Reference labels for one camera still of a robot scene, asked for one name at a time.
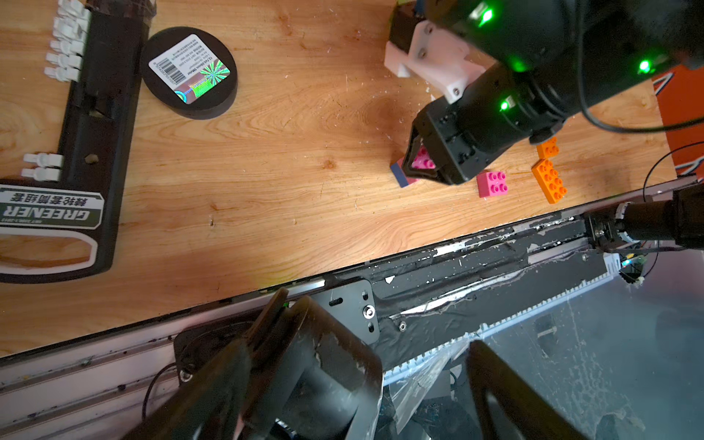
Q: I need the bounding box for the black round puck with label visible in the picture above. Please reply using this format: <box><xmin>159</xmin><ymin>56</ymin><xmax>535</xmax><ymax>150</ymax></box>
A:
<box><xmin>140</xmin><ymin>27</ymin><xmax>238</xmax><ymax>120</ymax></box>

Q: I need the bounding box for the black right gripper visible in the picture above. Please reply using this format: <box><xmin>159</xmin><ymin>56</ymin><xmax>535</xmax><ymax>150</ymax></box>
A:
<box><xmin>403</xmin><ymin>62</ymin><xmax>567</xmax><ymax>185</ymax></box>

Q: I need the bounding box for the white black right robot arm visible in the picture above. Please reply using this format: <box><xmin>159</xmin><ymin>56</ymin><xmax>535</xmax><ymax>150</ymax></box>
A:
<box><xmin>395</xmin><ymin>1</ymin><xmax>703</xmax><ymax>185</ymax></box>

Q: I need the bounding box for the blue lego brick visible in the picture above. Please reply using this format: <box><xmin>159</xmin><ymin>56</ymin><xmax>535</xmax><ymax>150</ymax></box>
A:
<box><xmin>390</xmin><ymin>158</ymin><xmax>417</xmax><ymax>188</ymax></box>

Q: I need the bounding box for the small orange lego brick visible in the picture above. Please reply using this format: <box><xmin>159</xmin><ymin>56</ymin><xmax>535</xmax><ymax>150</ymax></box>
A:
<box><xmin>536</xmin><ymin>137</ymin><xmax>560</xmax><ymax>160</ymax></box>

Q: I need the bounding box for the pink lego brick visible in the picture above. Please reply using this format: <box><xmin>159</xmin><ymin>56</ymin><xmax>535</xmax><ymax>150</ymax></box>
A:
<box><xmin>411</xmin><ymin>146</ymin><xmax>436</xmax><ymax>171</ymax></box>
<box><xmin>476</xmin><ymin>172</ymin><xmax>508</xmax><ymax>198</ymax></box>

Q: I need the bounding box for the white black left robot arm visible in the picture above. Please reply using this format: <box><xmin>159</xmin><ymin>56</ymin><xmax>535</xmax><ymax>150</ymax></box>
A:
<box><xmin>128</xmin><ymin>290</ymin><xmax>580</xmax><ymax>439</ymax></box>

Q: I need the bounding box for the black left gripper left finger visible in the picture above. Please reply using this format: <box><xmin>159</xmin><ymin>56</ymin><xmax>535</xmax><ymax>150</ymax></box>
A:
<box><xmin>125</xmin><ymin>339</ymin><xmax>251</xmax><ymax>439</ymax></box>

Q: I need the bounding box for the long orange lego brick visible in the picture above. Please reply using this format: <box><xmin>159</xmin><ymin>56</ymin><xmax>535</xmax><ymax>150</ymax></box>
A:
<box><xmin>532</xmin><ymin>159</ymin><xmax>568</xmax><ymax>205</ymax></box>

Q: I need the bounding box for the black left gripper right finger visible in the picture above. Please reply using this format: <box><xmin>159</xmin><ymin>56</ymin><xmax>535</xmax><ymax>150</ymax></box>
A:
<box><xmin>466</xmin><ymin>340</ymin><xmax>585</xmax><ymax>439</ymax></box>

